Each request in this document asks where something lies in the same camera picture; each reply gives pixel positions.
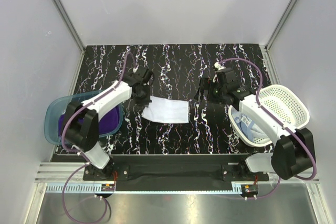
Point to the white slotted cable duct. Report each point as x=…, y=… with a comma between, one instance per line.
x=87, y=188

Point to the purple towel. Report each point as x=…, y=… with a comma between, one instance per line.
x=108, y=125

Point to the white perforated laundry basket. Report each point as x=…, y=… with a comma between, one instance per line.
x=275, y=108

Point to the light blue towel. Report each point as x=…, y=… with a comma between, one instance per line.
x=249, y=128

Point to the left orange connector box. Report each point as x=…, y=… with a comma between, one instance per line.
x=108, y=187

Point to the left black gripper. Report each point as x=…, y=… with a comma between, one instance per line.
x=146, y=100

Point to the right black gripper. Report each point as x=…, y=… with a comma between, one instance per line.
x=207, y=84

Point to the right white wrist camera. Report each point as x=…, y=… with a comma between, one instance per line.
x=218, y=68

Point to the blue transparent plastic bin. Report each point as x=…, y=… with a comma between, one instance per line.
x=59, y=106

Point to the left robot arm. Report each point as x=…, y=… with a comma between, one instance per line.
x=80, y=126

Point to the orange connector box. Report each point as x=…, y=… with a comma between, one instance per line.
x=108, y=187
x=250, y=189

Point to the right orange connector box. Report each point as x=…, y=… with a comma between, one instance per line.
x=250, y=189

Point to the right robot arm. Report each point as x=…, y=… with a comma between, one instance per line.
x=292, y=154

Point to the white towel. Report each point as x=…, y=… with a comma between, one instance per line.
x=166, y=111

